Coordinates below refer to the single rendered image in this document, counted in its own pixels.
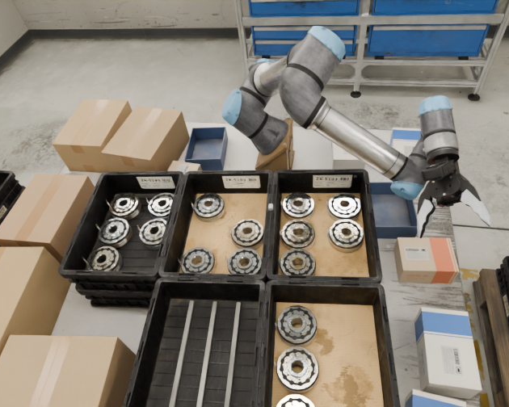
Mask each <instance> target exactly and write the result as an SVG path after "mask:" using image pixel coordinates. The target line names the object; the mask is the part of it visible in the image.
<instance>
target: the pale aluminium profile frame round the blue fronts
mask: <svg viewBox="0 0 509 407"><path fill-rule="evenodd" d="M234 5H235V12H236V18H237V24H238V35H239V41H240V47H241V53H242V64H243V70H244V76H245V79H246V77H247V76H248V74H249V73H250V71H251V70H252V67H253V66H254V64H255V63H256V62H257V61H258V60H260V59H263V58H267V59H270V60H273V61H274V62H276V61H278V60H280V59H282V58H284V57H271V56H264V55H262V56H261V57H259V55H256V56H255V55H254V54H253V56H252V57H251V56H250V55H251V53H252V50H253V40H252V33H251V35H250V38H249V39H246V33H245V26H274V25H358V26H357V33H356V42H355V45H356V47H355V57H346V56H344V57H343V59H342V62H340V63H339V64H340V65H352V66H353V67H354V68H355V72H354V74H353V75H352V76H350V77H349V78H342V77H331V78H330V80H329V81H328V83H327V85H354V91H352V92H351V97H352V98H359V97H360V96H361V93H360V92H359V89H360V85H368V86H448V87H473V94H469V95H468V99H469V100H471V101H478V100H479V99H480V96H479V94H480V91H481V89H482V86H483V84H484V81H485V80H486V76H487V74H488V72H489V69H490V66H491V64H492V62H493V59H494V56H495V54H496V52H497V50H498V47H499V44H500V42H501V39H502V38H503V34H504V32H505V30H506V28H507V25H508V22H509V0H507V4H506V6H505V8H504V11H503V13H502V14H458V15H372V12H369V5H370V0H360V10H359V15H336V16H275V17H243V13H242V0H234ZM458 23H498V26H497V29H496V31H495V34H494V37H493V39H485V40H484V43H483V45H482V49H481V51H480V53H481V56H482V57H384V56H375V57H364V45H365V44H367V43H368V34H369V32H366V31H367V25H369V24H458ZM246 44H247V45H246ZM487 44H490V47H489V48H488V46H487ZM368 65H450V66H470V68H471V71H472V74H473V79H441V78H366V77H365V76H364V75H363V74H362V73H361V70H362V69H363V68H364V67H365V66H368ZM479 66H481V67H482V68H481V70H480V68H479Z"/></svg>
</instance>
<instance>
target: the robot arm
mask: <svg viewBox="0 0 509 407"><path fill-rule="evenodd" d="M345 53H346V48H345V45H344V43H343V42H342V41H341V39H340V38H339V37H338V36H337V35H335V34H334V33H333V32H332V31H331V30H329V29H327V28H325V27H321V26H314V27H311V29H310V30H309V31H308V32H307V35H306V37H305V38H304V39H303V40H302V41H301V42H300V43H298V44H296V45H294V46H293V47H292V48H291V49H290V51H289V52H288V55H287V56H286V57H284V58H282V59H280V60H278V61H276V62H274V61H273V60H270V59H267V58H263V59H260V60H258V61H257V62H256V63H255V64H254V66H253V67H252V70H251V71H250V73H249V74H248V76H247V77H246V79H245V81H244V82H243V83H242V85H241V86H240V89H235V90H233V91H232V92H231V93H230V95H229V96H228V98H227V99H226V101H225V104H224V106H223V108H222V113H221V114H222V117H223V119H224V120H226V121H227V122H228V123H229V125H231V126H233V127H235V128H236V129H237V130H238V131H239V132H241V133H242V134H243V135H245V136H246V137H248V138H249V139H250V140H251V141H252V143H253V144H254V146H255V148H256V149H257V150H258V151H259V152H260V153H261V154H262V155H268V154H269V153H271V152H273V151H274V150H275V149H276V148H277V147H278V146H279V145H280V143H281V142H282V140H283V139H284V138H285V136H286V134H287V131H288V124H287V123H286V122H284V121H283V120H280V119H278V118H276V117H274V116H271V115H268V114H267V113H266V112H265V111H264V110H263V109H264V108H265V106H266V105H267V103H268V102H269V100H270V99H271V97H272V96H274V95H277V94H278V93H280V98H281V101H282V104H283V105H284V108H285V110H286V111H287V113H288V114H289V115H290V116H291V118H292V119H293V120H294V121H295V122H296V123H297V124H299V125H300V126H301V127H303V128H304V129H306V130H309V129H313V130H314V131H315V132H318V133H319V134H321V135H322V136H324V137H325V138H326V139H328V140H329V141H331V142H333V143H335V144H336V145H337V146H339V147H340V148H342V149H344V150H345V151H347V152H348V153H349V154H351V155H353V156H354V157H356V158H358V159H359V160H361V161H362V162H363V163H365V164H366V165H368V166H370V167H372V168H373V169H374V170H376V171H377V172H379V173H380V174H382V175H384V176H385V177H386V178H388V179H390V180H391V181H393V182H392V185H391V187H390V188H391V191H393V192H394V194H396V195H398V196H400V197H402V198H403V199H408V200H413V199H416V198H417V197H418V195H419V193H420V192H421V190H422V189H423V188H424V187H425V184H426V183H427V181H429V182H428V183H427V185H426V187H425V189H424V191H423V192H422V194H421V195H420V197H419V201H418V210H417V214H418V215H417V231H418V236H419V238H422V236H423V234H424V232H425V227H426V226H427V225H430V224H431V222H432V220H433V215H432V213H433V212H434V211H435V202H432V200H433V198H434V199H436V202H437V205H438V206H440V207H442V208H443V207H444V206H446V207H450V206H453V205H454V204H456V203H459V202H462V203H463V204H465V205H466V206H469V207H471V208H472V209H473V211H474V212H475V213H477V214H478V215H479V217H480V218H481V220H482V221H483V222H485V223H486V224H487V225H488V226H489V227H490V226H491V219H490V214H489V213H488V211H487V209H486V206H485V204H484V203H483V202H482V201H481V199H480V197H479V194H478V193H477V189H476V188H475V187H474V186H473V185H472V184H471V183H469V180H468V179H467V178H465V177H464V176H463V175H462V174H460V170H459V165H458V160H459V158H460V157H459V145H458V140H457V136H456V129H455V124H454V120H453V115H452V107H451V104H450V101H449V99H448V98H447V97H445V96H443V95H436V96H431V97H429V98H427V99H424V100H423V101H422V102H421V103H420V104H419V118H420V126H421V137H420V138H419V141H418V142H417V144H416V145H415V147H414V148H413V150H412V152H411V153H410V155H409V157H407V156H405V155H404V154H402V153H400V152H399V151H397V150H396V149H395V148H393V147H392V146H390V145H388V144H387V143H385V142H384V141H383V140H381V139H380V138H378V137H377V136H375V135H373V134H372V133H370V132H369V131H368V130H366V129H365V128H363V127H361V126H360V125H358V124H357V123H355V122H354V121H352V120H350V119H349V118H347V117H346V116H345V115H343V114H342V113H340V112H339V111H337V110H335V109H334V108H333V107H331V106H330V105H329V104H328V102H327V99H326V98H325V97H323V96H322V95H321V92H322V90H323V89H324V87H325V86H326V84H327V83H328V81H329V80H330V78H331V76H332V74H333V73H334V71H335V70H336V69H337V67H338V65H339V63H340V62H342V59H343V57H344V55H345ZM432 197H433V198H432Z"/></svg>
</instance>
